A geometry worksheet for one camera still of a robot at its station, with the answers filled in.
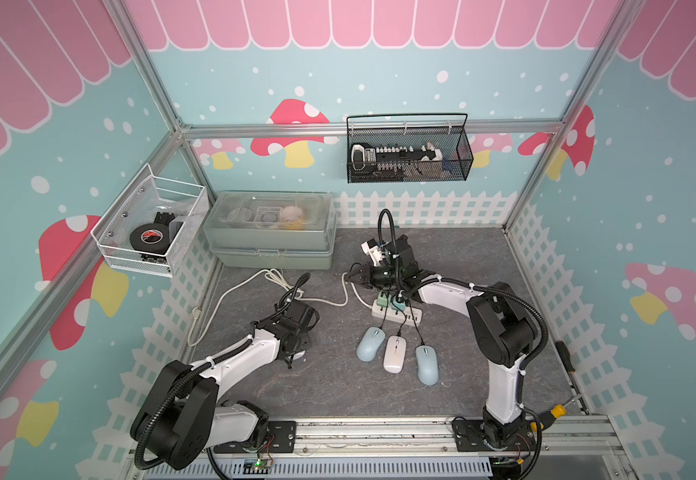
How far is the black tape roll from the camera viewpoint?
2.27 feet


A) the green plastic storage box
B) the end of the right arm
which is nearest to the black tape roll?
the green plastic storage box

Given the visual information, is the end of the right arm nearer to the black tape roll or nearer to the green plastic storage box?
the green plastic storage box
